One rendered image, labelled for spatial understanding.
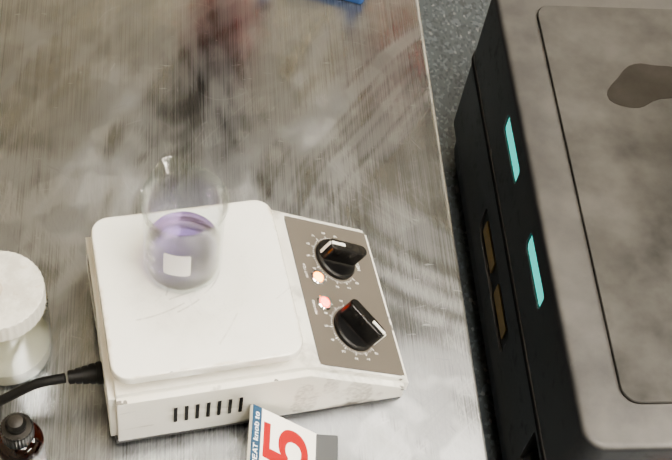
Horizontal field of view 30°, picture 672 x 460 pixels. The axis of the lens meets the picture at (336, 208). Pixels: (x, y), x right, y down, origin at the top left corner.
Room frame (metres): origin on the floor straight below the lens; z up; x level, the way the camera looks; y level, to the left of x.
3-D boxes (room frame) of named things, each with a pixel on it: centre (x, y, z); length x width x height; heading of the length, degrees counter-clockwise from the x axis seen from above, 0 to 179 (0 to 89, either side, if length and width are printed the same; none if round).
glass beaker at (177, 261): (0.43, 0.09, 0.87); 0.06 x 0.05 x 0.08; 32
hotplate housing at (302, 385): (0.42, 0.05, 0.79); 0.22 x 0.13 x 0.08; 112
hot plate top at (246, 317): (0.41, 0.08, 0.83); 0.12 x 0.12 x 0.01; 22
